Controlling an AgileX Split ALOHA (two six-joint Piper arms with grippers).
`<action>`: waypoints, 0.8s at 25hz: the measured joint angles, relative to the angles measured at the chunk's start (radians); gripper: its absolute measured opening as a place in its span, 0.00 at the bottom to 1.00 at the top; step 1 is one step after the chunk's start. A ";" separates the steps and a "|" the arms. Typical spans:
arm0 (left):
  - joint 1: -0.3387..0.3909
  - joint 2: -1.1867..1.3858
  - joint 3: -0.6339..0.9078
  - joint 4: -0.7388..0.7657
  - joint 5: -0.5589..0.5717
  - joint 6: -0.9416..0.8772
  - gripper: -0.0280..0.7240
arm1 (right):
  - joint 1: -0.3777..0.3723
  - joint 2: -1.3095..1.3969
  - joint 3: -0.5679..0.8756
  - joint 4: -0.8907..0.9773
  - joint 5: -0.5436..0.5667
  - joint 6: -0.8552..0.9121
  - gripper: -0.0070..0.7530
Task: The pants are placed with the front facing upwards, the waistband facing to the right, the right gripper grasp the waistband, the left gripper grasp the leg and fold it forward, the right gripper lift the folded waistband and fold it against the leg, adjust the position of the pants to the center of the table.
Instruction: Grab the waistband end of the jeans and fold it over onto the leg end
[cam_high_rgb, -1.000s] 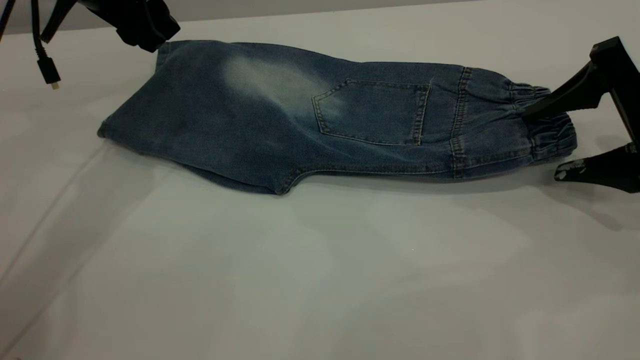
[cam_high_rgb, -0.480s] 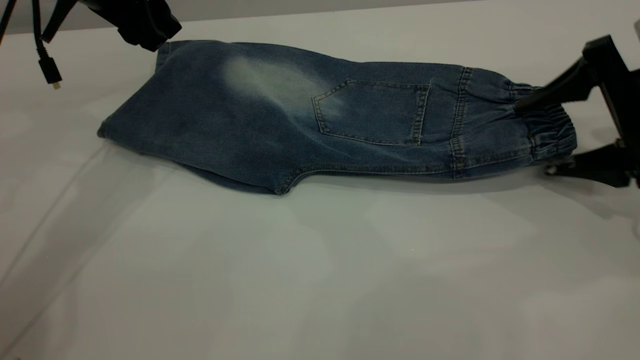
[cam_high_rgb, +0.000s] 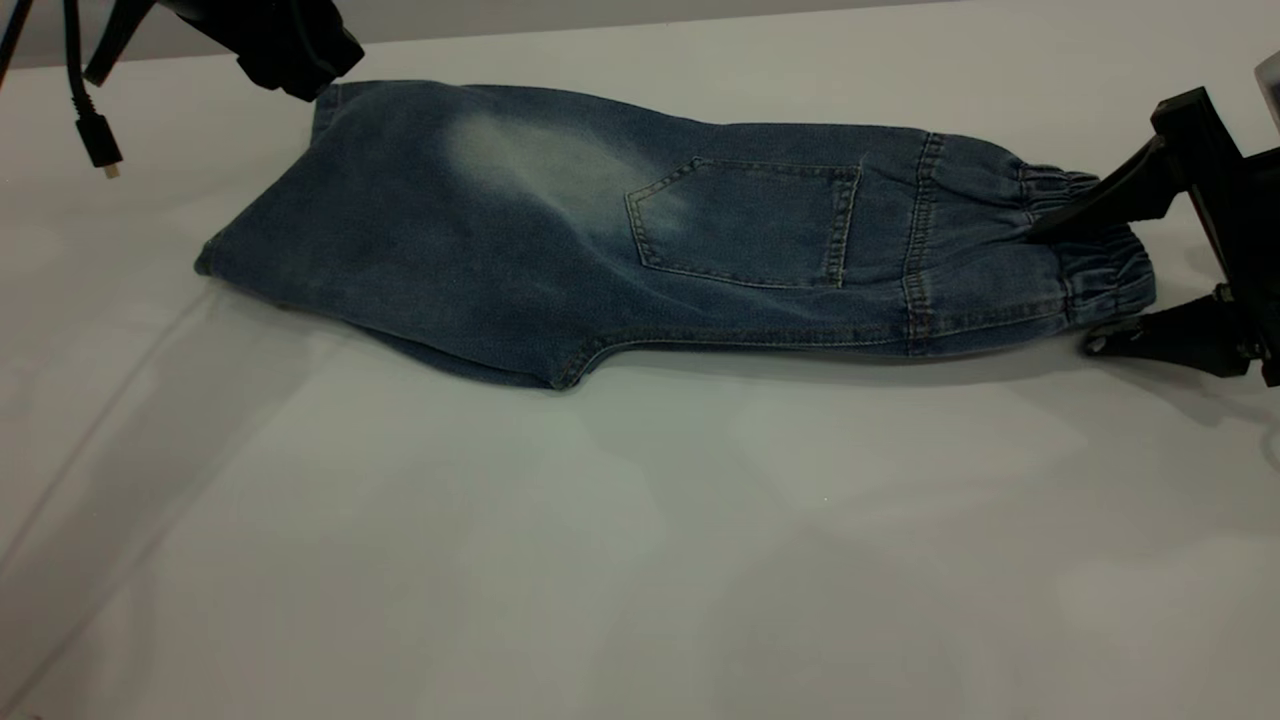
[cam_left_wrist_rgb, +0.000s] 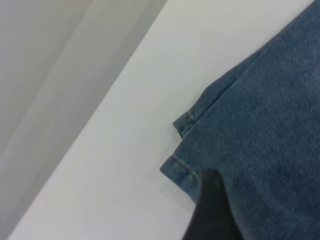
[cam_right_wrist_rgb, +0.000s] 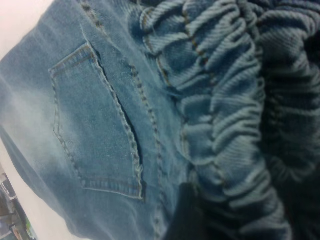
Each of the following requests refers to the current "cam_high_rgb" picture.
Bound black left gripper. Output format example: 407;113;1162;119
160;0;364;101

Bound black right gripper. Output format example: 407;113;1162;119
1030;88;1280;386

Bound blue denim pants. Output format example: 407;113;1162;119
195;80;1158;391

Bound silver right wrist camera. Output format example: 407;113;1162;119
1255;55;1280;131

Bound black cable with USB plug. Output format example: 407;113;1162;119
62;0;126;181

